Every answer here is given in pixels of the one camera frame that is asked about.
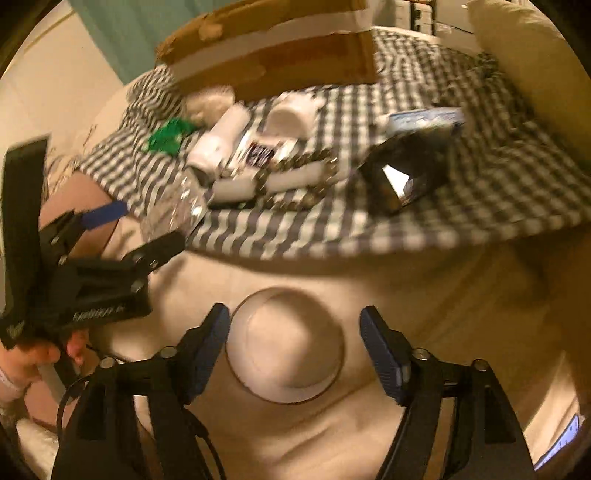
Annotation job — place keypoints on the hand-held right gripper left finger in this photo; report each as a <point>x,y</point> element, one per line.
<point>210,350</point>

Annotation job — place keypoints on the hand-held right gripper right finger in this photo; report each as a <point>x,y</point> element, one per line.
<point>383,355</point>

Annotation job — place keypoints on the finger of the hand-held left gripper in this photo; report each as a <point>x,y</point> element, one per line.
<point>106,216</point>
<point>157,251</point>

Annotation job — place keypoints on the clear plastic bottle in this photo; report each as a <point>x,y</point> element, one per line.
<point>178,203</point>

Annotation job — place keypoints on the white printed packet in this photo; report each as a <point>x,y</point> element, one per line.
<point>258,154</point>

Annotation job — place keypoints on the person's left hand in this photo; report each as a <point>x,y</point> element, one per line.
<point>32,359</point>

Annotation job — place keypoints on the pink clothing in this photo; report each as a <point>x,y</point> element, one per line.
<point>81,198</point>

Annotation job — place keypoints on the white tube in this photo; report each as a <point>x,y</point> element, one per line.
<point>295,177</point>
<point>233,189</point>

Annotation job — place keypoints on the green crumpled object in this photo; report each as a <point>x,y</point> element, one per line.
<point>168,134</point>

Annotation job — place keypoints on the white bottle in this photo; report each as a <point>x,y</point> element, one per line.
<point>217,138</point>

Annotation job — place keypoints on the white fluffy cloth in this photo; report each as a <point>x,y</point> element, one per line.
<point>207,104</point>

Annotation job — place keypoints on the teal curtain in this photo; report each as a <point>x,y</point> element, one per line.
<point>124,32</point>

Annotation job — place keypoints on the white cup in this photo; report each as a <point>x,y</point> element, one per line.
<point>291,117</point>

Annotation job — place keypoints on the checkered blanket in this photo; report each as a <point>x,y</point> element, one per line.
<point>485,194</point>

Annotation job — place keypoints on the lit screen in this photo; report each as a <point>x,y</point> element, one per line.
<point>561,443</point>

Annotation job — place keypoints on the black shiny package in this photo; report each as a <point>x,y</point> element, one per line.
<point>415,152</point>

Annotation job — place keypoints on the cardboard box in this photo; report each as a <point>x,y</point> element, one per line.
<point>300,64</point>

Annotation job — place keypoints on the blue and white packet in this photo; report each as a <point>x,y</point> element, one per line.
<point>425,119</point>

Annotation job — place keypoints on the cream pillow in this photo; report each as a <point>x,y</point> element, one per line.
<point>531,60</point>

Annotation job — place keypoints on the stack of white boxes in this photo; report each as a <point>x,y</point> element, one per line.
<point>415,14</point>

